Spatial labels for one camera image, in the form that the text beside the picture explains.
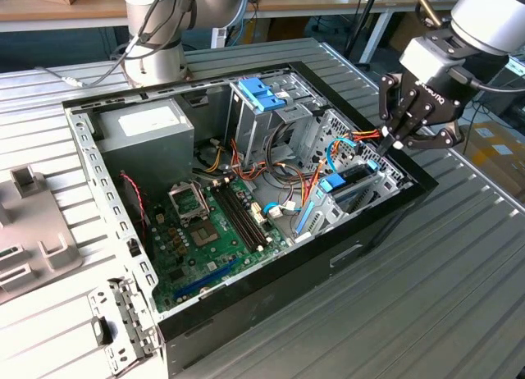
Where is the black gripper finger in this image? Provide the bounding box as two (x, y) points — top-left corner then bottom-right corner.
(377, 72), (418, 156)
(390, 103), (466, 151)

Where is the orange red power wire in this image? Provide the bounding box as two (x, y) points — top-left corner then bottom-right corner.
(301, 127), (381, 210)

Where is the long blue SATA wire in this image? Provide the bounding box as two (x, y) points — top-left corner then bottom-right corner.
(325, 135), (357, 176)

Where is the hard disk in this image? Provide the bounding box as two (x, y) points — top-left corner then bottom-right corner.
(298, 158), (379, 235)

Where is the metal disk bay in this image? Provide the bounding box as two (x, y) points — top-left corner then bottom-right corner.
(293, 155), (413, 244)

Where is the labelled cardboard box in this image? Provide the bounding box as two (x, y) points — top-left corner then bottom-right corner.
(459, 122), (525, 199)

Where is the aluminium slat table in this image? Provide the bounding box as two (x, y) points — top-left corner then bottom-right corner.
(502, 53), (525, 79)

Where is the black tripod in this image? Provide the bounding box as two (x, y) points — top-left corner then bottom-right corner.
(344, 0), (385, 66)

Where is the blue plastic drive latch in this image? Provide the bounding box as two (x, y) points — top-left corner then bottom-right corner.
(236, 78), (288, 113)

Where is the metal optical drive cage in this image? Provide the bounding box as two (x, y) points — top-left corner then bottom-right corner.
(224, 71), (325, 171)

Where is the black RAM slot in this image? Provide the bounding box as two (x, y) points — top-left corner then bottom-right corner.
(227, 176), (276, 243)
(221, 178), (272, 245)
(217, 180), (267, 250)
(212, 181), (263, 253)

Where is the open black PC case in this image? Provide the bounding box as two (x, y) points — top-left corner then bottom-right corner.
(61, 61), (439, 379)

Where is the green motherboard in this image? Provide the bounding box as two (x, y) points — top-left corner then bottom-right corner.
(149, 176), (294, 314)

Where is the metal socket cover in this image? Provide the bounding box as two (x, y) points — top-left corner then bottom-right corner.
(167, 180), (209, 227)

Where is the CPU socket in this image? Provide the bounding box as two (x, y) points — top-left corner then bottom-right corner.
(186, 217), (221, 249)

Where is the grey power supply unit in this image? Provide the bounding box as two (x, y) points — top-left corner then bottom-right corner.
(94, 98), (196, 198)

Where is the blue expansion slot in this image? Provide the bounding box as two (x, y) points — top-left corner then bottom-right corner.
(171, 258), (239, 303)

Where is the grey parts rack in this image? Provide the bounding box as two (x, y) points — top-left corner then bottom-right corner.
(0, 164), (84, 305)

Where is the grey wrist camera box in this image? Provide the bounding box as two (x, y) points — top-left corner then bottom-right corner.
(398, 37), (468, 85)

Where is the thin black cable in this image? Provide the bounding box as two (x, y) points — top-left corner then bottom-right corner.
(449, 66), (525, 94)

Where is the blue wire with white plug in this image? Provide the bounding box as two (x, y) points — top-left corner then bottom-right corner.
(262, 201), (297, 221)

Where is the orange black wire bundle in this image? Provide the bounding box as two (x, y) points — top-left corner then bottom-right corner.
(229, 139), (307, 191)

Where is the yellow orange wire bundle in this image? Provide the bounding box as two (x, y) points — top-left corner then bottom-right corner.
(203, 143), (226, 174)

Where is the red black fan wire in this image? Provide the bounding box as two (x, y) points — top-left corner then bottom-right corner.
(120, 171), (148, 232)

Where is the black cable with silver plug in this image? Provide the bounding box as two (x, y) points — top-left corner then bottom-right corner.
(34, 0), (196, 89)

